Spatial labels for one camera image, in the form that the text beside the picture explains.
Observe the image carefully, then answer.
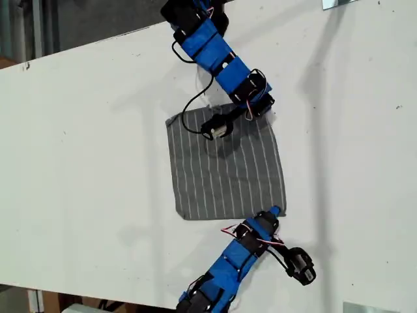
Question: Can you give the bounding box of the arm camera box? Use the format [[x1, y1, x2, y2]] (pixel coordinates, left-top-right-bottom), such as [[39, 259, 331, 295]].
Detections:
[[199, 113, 234, 142], [285, 246, 317, 287]]

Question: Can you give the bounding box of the white box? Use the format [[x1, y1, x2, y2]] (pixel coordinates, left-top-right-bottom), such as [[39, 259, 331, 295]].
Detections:
[[61, 303, 105, 313]]

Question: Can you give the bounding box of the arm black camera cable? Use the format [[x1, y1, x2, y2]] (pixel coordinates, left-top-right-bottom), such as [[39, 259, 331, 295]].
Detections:
[[171, 39, 216, 134]]

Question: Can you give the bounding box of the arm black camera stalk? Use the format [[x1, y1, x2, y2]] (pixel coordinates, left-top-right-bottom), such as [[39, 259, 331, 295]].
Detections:
[[224, 107, 249, 127], [266, 243, 294, 262]]

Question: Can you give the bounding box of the white table leg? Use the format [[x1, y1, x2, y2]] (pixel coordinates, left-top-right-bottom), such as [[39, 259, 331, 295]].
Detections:
[[27, 288, 45, 313]]

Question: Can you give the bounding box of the grey white-striped square towel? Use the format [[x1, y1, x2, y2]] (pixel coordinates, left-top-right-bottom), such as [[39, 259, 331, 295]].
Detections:
[[165, 102, 287, 222]]

